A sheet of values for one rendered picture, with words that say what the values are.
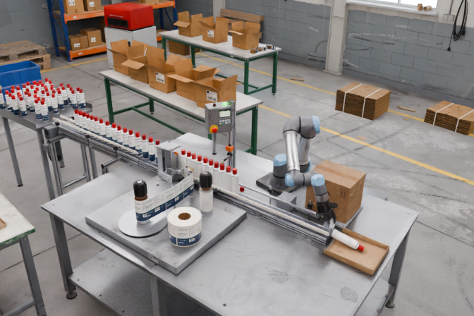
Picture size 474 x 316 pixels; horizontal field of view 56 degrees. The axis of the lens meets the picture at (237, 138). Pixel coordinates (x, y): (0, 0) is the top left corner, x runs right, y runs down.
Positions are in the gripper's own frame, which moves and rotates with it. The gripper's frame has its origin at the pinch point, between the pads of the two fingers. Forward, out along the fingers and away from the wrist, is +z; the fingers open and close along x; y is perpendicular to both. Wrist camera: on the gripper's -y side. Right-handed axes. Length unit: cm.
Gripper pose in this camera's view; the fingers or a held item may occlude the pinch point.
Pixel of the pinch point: (331, 228)
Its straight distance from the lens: 283.8
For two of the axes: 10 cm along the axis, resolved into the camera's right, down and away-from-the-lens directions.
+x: 7.6, -0.6, -6.5
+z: 2.7, 9.4, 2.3
